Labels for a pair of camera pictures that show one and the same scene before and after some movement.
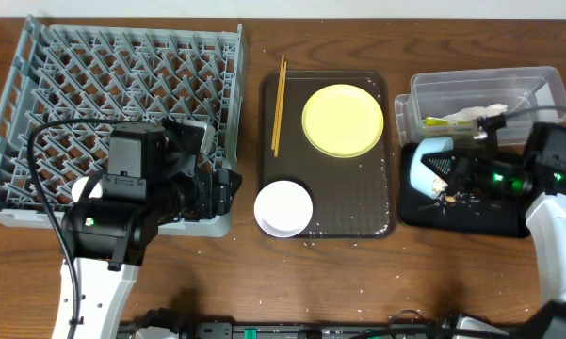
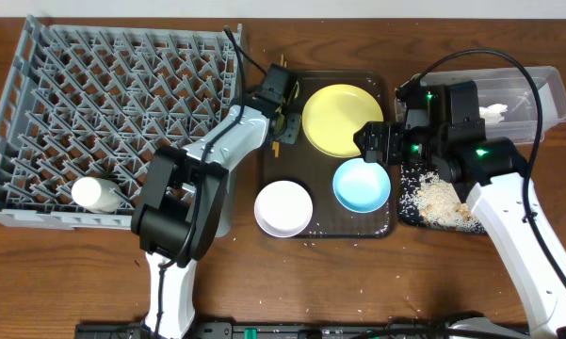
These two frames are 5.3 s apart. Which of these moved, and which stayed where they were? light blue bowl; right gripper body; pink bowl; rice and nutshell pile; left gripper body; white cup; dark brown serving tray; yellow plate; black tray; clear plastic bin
Moved: right gripper body; light blue bowl; left gripper body; rice and nutshell pile
Stayed: white cup; yellow plate; dark brown serving tray; pink bowl; clear plastic bin; black tray
